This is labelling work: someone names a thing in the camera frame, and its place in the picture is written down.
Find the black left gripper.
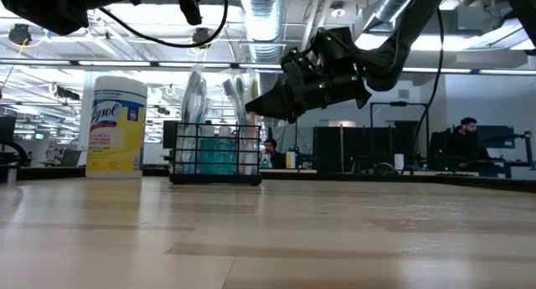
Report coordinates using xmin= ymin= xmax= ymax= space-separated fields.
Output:
xmin=100 ymin=0 xmax=209 ymax=27

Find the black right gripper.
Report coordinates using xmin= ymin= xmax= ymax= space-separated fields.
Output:
xmin=245 ymin=49 xmax=373 ymax=125

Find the person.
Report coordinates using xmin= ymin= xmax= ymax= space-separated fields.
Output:
xmin=259 ymin=137 xmax=288 ymax=169
xmin=450 ymin=116 xmax=492 ymax=172

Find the black partition panel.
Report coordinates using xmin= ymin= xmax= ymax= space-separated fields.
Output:
xmin=313 ymin=125 xmax=420 ymax=175

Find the long ceiling light strip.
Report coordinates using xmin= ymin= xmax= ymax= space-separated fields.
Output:
xmin=0 ymin=59 xmax=536 ymax=76

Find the yellow Lysol wipes canister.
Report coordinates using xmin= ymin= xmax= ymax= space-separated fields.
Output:
xmin=85 ymin=75 xmax=148 ymax=180

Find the grey laptop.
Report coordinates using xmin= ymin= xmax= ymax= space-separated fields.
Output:
xmin=58 ymin=149 xmax=84 ymax=168

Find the dark computer monitor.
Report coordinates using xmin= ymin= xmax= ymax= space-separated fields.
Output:
xmin=477 ymin=125 xmax=516 ymax=150

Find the black ceiling device yellow cable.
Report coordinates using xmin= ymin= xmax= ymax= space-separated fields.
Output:
xmin=190 ymin=27 xmax=213 ymax=50
xmin=8 ymin=23 xmax=33 ymax=46

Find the black left wrist camera cable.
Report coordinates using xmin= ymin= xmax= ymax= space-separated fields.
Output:
xmin=98 ymin=0 xmax=230 ymax=49

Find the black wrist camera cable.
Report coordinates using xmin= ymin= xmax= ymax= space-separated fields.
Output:
xmin=98 ymin=0 xmax=230 ymax=49
xmin=400 ymin=8 xmax=445 ymax=175

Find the silver ventilation duct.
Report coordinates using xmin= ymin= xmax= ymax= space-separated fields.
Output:
xmin=240 ymin=0 xmax=290 ymax=64
xmin=355 ymin=0 xmax=420 ymax=34

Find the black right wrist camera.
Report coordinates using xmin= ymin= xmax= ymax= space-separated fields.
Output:
xmin=312 ymin=27 xmax=362 ymax=75

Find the black wire caddy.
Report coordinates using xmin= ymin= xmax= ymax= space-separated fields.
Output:
xmin=169 ymin=121 xmax=265 ymax=186

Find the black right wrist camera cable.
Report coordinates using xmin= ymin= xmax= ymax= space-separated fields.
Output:
xmin=400 ymin=8 xmax=445 ymax=175

